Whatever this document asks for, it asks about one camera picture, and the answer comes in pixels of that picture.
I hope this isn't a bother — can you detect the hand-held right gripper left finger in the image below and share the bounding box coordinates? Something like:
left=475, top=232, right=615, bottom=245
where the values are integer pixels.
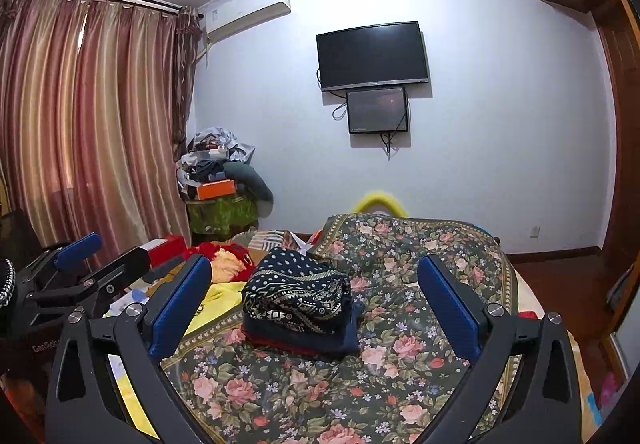
left=45, top=254, right=213, bottom=444

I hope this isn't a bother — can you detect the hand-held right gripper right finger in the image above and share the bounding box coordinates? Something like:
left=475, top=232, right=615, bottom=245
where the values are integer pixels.
left=417, top=255, right=584, bottom=444

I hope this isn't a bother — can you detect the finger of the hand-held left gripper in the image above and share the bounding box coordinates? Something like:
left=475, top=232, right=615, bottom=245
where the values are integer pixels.
left=29, top=245, right=152, bottom=313
left=21, top=232, right=104, bottom=288

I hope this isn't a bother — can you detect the navy patterned hoodie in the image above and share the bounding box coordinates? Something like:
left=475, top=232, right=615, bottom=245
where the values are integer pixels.
left=241, top=247, right=361, bottom=359

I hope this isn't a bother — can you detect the pile of clothes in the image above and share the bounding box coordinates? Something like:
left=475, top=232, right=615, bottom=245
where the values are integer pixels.
left=176, top=126, right=256, bottom=187

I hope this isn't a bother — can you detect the yellow cloth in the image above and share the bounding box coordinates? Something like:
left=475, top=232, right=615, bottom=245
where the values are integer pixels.
left=182, top=281, right=251, bottom=335

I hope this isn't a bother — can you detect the red box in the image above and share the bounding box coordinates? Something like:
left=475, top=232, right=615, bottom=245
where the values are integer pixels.
left=145, top=235, right=188, bottom=270

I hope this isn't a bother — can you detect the red plush toy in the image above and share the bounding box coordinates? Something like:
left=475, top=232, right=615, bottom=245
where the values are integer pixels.
left=187, top=244, right=253, bottom=282

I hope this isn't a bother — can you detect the green covered stand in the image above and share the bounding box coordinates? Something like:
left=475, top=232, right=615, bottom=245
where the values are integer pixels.
left=186, top=194, right=260, bottom=235

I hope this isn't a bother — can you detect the grey striped patterned cloth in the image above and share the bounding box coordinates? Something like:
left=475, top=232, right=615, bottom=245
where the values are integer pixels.
left=235, top=229, right=321, bottom=255

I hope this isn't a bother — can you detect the orange box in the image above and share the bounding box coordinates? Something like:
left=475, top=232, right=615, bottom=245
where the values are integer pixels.
left=196, top=179, right=236, bottom=201

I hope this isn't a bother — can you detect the striped pink curtain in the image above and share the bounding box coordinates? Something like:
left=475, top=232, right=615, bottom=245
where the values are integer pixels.
left=0, top=0, right=203, bottom=270

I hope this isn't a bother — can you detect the floral blanket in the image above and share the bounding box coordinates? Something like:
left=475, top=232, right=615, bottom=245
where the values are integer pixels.
left=160, top=213, right=521, bottom=444

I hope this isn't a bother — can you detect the grey neck pillow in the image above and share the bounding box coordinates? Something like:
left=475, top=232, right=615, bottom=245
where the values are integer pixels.
left=222, top=161, right=275, bottom=215

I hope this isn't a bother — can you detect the pink cloth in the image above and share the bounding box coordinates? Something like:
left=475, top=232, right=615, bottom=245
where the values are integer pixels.
left=597, top=371, right=621, bottom=412

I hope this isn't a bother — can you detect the white air conditioner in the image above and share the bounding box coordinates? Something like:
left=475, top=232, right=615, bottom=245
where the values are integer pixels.
left=197, top=0, right=292, bottom=45

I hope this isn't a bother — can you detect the yellow foam ring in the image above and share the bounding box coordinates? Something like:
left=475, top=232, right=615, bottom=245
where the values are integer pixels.
left=351, top=191, right=408, bottom=216

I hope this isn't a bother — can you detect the black television cable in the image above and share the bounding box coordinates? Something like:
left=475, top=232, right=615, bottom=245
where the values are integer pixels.
left=381, top=131, right=401, bottom=160
left=316, top=68, right=349, bottom=121

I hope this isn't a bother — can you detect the small black wall monitor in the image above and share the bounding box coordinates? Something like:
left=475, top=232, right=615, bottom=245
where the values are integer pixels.
left=346, top=86, right=411, bottom=135

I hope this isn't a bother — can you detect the black wall television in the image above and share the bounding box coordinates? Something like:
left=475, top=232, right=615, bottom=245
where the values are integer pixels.
left=316, top=21, right=430, bottom=93

